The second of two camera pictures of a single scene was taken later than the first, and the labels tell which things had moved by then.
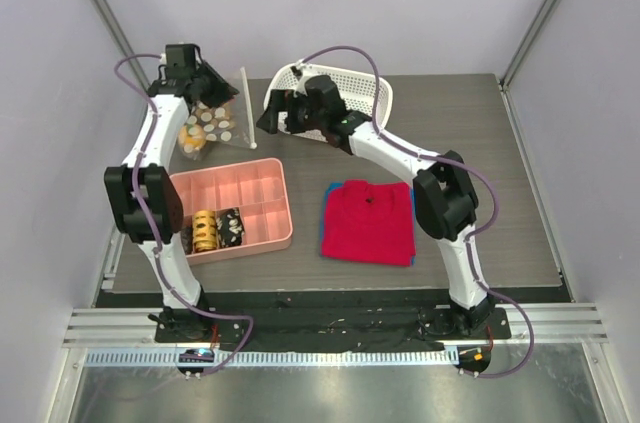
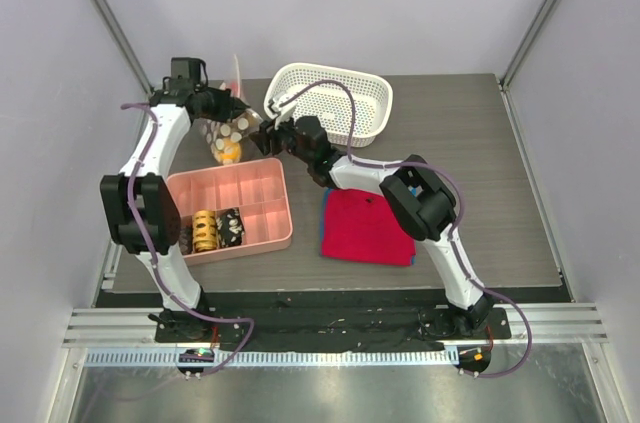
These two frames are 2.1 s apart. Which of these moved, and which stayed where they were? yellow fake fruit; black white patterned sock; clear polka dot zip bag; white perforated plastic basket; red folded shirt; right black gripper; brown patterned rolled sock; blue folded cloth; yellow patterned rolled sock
Moved: clear polka dot zip bag; right black gripper; yellow fake fruit
Stayed: yellow patterned rolled sock; blue folded cloth; white perforated plastic basket; red folded shirt; black white patterned sock; brown patterned rolled sock
